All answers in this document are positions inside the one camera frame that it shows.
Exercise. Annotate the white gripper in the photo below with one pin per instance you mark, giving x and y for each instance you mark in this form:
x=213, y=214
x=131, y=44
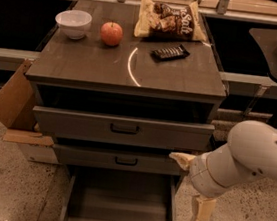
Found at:
x=199, y=170

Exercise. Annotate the grey bottom drawer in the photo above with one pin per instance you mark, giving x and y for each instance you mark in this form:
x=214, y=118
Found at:
x=96, y=194

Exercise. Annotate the grey drawer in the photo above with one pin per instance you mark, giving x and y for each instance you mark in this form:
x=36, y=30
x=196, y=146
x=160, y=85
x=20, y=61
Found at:
x=123, y=130
x=96, y=194
x=115, y=159

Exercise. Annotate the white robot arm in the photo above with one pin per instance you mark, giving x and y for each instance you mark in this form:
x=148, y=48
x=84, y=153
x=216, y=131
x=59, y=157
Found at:
x=249, y=154

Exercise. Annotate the grey middle drawer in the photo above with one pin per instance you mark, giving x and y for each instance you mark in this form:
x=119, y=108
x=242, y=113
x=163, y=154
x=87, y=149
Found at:
x=115, y=159

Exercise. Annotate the grey drawer cabinet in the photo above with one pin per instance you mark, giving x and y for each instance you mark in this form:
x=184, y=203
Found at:
x=125, y=80

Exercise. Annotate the grey top drawer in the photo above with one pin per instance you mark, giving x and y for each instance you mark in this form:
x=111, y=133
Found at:
x=123, y=130

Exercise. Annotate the black candy bar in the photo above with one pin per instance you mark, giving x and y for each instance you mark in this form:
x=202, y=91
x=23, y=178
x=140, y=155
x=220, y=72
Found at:
x=171, y=53

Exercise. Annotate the yellow brown chip bag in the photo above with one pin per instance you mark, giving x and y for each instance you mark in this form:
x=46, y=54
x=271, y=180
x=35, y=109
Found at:
x=157, y=19

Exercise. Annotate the red apple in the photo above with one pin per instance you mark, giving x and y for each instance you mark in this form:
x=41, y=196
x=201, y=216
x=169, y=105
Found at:
x=111, y=33

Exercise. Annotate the brown cardboard box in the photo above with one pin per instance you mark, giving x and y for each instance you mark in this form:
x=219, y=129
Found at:
x=17, y=100

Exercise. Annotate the white bowl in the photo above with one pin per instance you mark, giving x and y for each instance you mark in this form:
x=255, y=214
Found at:
x=74, y=23

